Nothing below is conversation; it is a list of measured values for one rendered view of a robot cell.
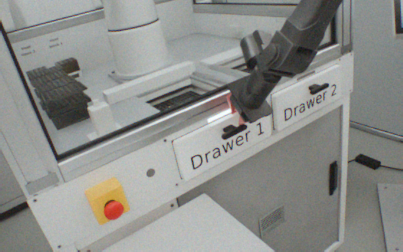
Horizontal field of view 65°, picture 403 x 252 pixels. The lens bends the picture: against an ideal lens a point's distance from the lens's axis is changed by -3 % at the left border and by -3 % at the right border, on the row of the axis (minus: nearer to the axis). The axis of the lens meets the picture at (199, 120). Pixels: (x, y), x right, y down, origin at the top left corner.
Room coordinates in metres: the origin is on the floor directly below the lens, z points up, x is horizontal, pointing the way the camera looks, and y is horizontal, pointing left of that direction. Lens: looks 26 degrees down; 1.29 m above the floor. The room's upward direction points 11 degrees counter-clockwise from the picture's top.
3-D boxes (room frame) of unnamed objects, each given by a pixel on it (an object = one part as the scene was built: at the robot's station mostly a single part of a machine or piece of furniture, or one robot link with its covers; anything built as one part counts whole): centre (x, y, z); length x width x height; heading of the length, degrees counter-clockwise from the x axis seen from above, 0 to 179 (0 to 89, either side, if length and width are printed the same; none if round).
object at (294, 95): (0.87, -0.34, 0.87); 0.29 x 0.02 x 0.11; 118
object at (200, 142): (0.73, -0.06, 0.87); 0.29 x 0.02 x 0.11; 118
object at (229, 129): (0.70, -0.07, 0.91); 0.07 x 0.04 x 0.01; 118
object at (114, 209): (0.53, 0.21, 0.88); 0.04 x 0.03 x 0.04; 118
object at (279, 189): (1.17, 0.12, 0.40); 1.03 x 0.95 x 0.80; 118
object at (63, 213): (1.17, 0.13, 0.87); 1.02 x 0.95 x 0.14; 118
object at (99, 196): (0.56, 0.22, 0.88); 0.07 x 0.05 x 0.07; 118
